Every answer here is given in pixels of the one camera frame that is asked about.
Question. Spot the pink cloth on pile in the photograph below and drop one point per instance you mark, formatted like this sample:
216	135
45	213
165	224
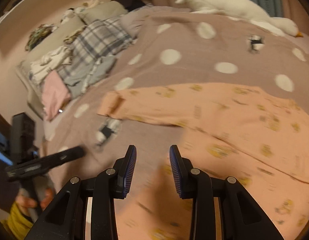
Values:
55	95

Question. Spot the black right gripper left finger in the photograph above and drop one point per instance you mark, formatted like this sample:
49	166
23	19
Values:
65	216

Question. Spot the left hand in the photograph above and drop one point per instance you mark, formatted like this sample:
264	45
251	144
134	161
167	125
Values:
25	203

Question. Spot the peach duck print shirt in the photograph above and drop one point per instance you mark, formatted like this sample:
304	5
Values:
233	130

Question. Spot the grey plaid cloth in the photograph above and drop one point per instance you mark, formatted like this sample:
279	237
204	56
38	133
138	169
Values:
94	54

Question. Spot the yellow left sleeve forearm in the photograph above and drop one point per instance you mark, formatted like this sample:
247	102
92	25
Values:
17	224

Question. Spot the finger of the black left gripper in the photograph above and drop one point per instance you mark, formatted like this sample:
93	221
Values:
58	159

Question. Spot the white goose plush toy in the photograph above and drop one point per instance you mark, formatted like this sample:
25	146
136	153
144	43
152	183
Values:
245	9

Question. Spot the beige pillow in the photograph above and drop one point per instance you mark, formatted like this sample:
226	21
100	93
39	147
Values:
101	11

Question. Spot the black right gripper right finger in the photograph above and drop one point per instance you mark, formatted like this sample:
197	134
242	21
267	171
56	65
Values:
241	215

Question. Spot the mauve polka dot blanket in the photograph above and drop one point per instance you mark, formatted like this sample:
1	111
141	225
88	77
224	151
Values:
173	48

